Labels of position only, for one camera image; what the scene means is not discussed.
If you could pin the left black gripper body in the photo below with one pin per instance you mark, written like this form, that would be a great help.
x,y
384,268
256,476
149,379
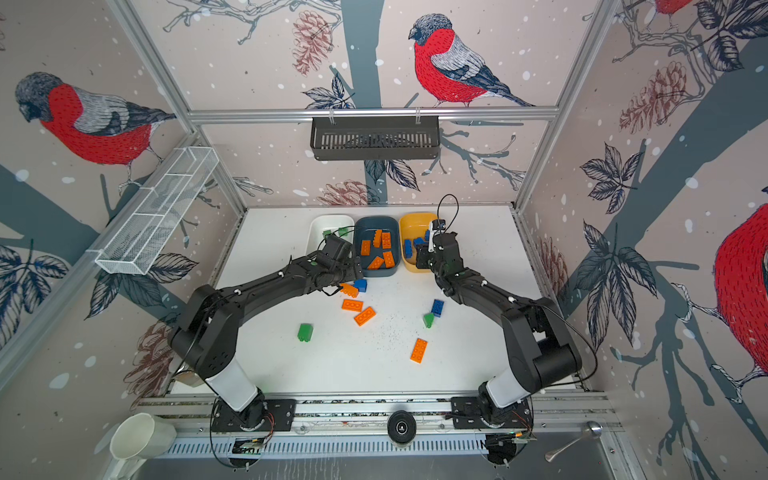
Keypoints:
x,y
348,272

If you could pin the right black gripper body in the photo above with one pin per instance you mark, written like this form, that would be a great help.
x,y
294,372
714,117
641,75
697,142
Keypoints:
x,y
431,259

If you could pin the white plastic bin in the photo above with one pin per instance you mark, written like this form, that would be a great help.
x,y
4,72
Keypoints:
x,y
324,225

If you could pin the yellow plastic bin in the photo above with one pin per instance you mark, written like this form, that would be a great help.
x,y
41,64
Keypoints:
x,y
415,226

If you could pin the dark teal plastic bin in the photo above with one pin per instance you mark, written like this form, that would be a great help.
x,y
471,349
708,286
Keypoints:
x,y
364,229

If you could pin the blue lego brick mid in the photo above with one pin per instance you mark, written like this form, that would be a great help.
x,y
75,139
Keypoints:
x,y
437,308

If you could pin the green lego brick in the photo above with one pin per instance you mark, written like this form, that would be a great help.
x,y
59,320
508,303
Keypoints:
x,y
428,320

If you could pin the green lego brick lone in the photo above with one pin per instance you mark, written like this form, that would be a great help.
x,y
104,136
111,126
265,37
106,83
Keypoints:
x,y
305,332

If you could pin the orange lego brick lone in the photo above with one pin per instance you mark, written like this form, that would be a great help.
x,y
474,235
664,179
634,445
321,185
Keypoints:
x,y
418,350

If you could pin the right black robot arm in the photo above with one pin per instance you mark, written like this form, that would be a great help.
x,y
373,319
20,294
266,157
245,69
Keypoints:
x,y
540,350

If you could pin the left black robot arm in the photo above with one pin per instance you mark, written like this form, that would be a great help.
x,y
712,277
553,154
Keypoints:
x,y
206,334

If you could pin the orange lego brick tilted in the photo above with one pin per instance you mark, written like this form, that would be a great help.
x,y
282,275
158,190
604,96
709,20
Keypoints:
x,y
364,316

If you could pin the black round knob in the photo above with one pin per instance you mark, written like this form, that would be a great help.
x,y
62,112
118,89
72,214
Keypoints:
x,y
401,427

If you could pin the glass spice jar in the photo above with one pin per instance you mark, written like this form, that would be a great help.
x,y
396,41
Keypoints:
x,y
188,378

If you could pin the metal spoon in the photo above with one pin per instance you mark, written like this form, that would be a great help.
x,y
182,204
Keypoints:
x,y
591,430

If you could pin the white ceramic mug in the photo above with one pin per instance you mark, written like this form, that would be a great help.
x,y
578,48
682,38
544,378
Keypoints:
x,y
142,436

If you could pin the black wire wall basket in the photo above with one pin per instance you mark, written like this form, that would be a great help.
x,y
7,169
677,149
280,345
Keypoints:
x,y
375,138

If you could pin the white mesh wall shelf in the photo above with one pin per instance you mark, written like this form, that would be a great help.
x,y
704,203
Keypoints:
x,y
142,237

